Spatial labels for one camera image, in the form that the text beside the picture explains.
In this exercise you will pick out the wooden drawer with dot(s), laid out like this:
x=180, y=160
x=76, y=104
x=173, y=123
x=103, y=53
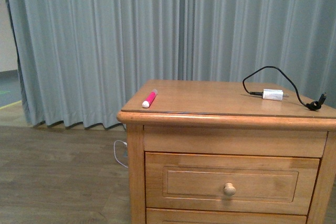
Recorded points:
x=273, y=185
x=187, y=216

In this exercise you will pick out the round wooden drawer knob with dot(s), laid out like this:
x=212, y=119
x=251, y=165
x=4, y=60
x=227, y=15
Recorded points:
x=229, y=189

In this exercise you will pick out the wooden nightstand cabinet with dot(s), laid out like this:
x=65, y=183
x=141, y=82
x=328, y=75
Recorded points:
x=219, y=118

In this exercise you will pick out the grey pleated curtain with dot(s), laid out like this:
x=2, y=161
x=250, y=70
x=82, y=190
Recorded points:
x=82, y=60

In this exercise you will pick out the pink marker white cap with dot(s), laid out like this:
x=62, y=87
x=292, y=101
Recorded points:
x=150, y=98

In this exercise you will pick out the white usb charger plug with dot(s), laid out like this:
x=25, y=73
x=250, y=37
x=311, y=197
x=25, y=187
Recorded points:
x=274, y=94

